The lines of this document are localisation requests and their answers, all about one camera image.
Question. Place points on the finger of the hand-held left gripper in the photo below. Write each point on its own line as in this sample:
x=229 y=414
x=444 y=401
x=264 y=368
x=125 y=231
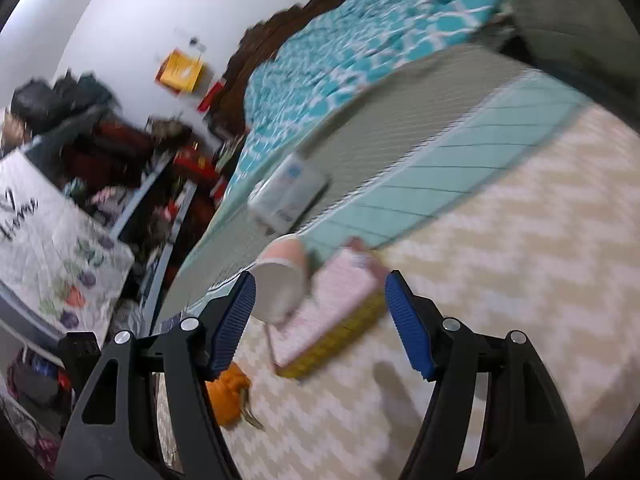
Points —
x=77 y=357

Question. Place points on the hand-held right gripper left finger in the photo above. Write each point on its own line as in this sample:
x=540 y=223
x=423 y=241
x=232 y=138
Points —
x=232 y=320

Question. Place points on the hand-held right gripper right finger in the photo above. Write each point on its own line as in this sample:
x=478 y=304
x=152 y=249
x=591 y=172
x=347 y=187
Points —
x=407 y=325

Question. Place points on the white paper cup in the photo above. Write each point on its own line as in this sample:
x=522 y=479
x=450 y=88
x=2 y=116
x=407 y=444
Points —
x=277 y=290

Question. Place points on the pink and yellow box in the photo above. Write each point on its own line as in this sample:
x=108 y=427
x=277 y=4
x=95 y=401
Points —
x=332 y=310

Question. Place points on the white carton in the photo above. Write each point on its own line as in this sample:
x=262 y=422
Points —
x=287 y=192

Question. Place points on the orange peel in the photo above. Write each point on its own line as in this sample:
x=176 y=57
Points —
x=227 y=400

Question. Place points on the white printed cloth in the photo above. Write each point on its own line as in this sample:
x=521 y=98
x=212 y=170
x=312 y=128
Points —
x=50 y=250

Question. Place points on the grey metal shelf rack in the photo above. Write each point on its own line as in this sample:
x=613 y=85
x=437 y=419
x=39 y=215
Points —
x=131 y=205

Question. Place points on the red box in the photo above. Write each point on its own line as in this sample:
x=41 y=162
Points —
x=195 y=162

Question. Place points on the brown handbag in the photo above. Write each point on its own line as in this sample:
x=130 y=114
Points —
x=170 y=132

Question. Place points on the dark carved wooden headboard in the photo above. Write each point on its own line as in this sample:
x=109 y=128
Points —
x=240 y=65

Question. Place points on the dark bag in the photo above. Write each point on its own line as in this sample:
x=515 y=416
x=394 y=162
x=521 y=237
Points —
x=55 y=97

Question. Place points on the teal patterned quilt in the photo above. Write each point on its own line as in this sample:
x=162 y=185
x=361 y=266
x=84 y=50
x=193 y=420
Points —
x=350 y=45

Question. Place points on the yellow and red wall calendar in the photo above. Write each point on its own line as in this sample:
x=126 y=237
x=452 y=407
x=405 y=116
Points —
x=180 y=70

